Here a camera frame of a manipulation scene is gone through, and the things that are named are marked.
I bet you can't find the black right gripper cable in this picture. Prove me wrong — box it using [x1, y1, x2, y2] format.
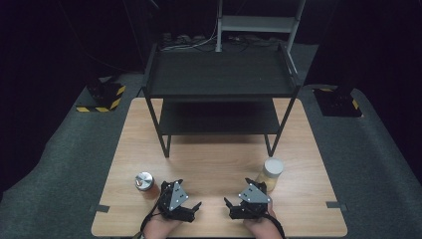
[264, 213, 287, 239]

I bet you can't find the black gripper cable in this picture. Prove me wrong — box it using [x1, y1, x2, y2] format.
[264, 213, 287, 239]
[139, 198, 162, 234]

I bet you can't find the grey tape strip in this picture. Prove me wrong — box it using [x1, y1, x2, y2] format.
[325, 200, 348, 212]
[89, 204, 110, 214]

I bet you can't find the red sauce jar silver lid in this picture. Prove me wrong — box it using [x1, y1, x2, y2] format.
[133, 171, 161, 200]

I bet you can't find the white cable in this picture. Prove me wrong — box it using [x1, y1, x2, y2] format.
[161, 16, 221, 52]

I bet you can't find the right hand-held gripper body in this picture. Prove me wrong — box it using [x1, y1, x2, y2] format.
[230, 181, 272, 220]

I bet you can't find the bundle of black cables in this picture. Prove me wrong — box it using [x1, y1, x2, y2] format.
[160, 32, 283, 53]

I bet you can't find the black base with yellow stripes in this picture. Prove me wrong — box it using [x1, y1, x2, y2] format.
[75, 77, 127, 114]
[313, 87, 363, 119]

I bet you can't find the black two-tier metal shelf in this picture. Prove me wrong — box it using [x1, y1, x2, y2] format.
[141, 42, 303, 159]

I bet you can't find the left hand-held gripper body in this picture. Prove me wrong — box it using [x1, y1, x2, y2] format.
[156, 180, 197, 223]

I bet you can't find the person's right hand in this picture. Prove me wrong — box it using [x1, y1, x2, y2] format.
[243, 201, 285, 239]

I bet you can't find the yellow sauce jar white lid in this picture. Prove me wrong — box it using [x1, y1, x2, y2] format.
[253, 156, 285, 193]

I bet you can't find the person's left hand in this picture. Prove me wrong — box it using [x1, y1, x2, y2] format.
[143, 213, 182, 239]

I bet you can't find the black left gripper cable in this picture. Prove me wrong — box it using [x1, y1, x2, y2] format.
[139, 198, 162, 234]

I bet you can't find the grey metal stand frame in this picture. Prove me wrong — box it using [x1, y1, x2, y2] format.
[214, 0, 307, 54]

